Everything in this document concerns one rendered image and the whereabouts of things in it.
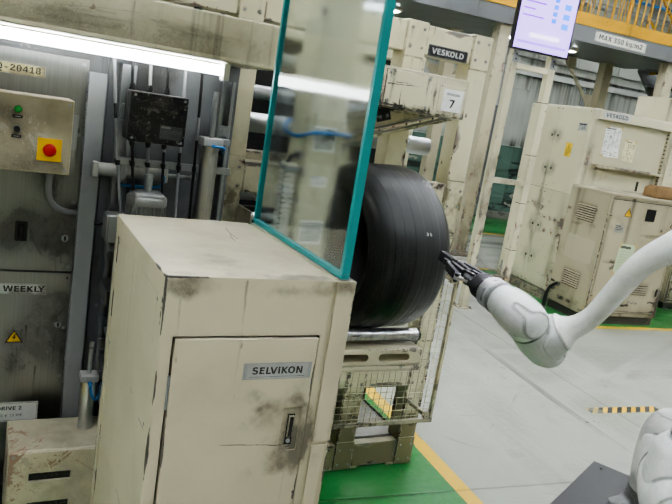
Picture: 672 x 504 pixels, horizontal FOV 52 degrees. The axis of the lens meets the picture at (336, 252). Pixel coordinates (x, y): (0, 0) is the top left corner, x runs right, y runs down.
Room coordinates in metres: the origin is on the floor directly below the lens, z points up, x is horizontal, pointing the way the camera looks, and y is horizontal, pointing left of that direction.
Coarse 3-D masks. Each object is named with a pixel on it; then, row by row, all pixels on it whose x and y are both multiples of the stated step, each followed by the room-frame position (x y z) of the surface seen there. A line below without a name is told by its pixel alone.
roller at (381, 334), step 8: (352, 328) 2.16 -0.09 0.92; (360, 328) 2.17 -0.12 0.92; (368, 328) 2.19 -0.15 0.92; (376, 328) 2.20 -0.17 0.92; (384, 328) 2.21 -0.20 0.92; (392, 328) 2.23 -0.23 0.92; (400, 328) 2.24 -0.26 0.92; (408, 328) 2.26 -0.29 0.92; (416, 328) 2.27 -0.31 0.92; (352, 336) 2.14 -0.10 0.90; (360, 336) 2.15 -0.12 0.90; (368, 336) 2.17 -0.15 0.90; (376, 336) 2.18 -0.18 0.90; (384, 336) 2.19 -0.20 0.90; (392, 336) 2.21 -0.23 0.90; (400, 336) 2.22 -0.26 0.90; (408, 336) 2.24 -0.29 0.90; (416, 336) 2.25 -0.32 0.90
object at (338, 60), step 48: (288, 0) 1.85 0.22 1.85; (336, 0) 1.60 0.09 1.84; (384, 0) 1.41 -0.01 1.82; (288, 48) 1.81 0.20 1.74; (336, 48) 1.57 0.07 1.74; (384, 48) 1.39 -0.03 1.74; (288, 96) 1.77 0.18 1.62; (336, 96) 1.53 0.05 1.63; (288, 144) 1.73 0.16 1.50; (336, 144) 1.50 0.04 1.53; (288, 192) 1.69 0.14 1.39; (336, 192) 1.47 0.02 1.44; (288, 240) 1.64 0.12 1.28; (336, 240) 1.44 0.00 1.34
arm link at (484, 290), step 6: (486, 282) 1.79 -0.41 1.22; (492, 282) 1.78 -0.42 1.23; (498, 282) 1.78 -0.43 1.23; (504, 282) 1.79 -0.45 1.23; (480, 288) 1.79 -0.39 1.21; (486, 288) 1.78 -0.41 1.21; (492, 288) 1.76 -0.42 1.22; (480, 294) 1.79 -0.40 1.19; (486, 294) 1.77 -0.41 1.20; (480, 300) 1.79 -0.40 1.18; (486, 300) 1.76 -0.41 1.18; (486, 306) 1.77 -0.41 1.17
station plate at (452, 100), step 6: (444, 90) 2.63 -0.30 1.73; (450, 90) 2.64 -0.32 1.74; (444, 96) 2.63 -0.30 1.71; (450, 96) 2.64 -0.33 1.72; (456, 96) 2.65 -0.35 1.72; (462, 96) 2.66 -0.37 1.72; (444, 102) 2.63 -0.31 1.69; (450, 102) 2.64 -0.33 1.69; (456, 102) 2.65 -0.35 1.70; (444, 108) 2.63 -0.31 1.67; (450, 108) 2.64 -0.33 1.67; (456, 108) 2.66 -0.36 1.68
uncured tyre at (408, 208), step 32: (384, 192) 2.13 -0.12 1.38; (416, 192) 2.20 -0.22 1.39; (384, 224) 2.08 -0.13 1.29; (416, 224) 2.12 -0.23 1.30; (384, 256) 2.06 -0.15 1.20; (416, 256) 2.09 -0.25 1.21; (384, 288) 2.06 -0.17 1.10; (416, 288) 2.11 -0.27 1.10; (352, 320) 2.17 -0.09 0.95; (384, 320) 2.15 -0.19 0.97
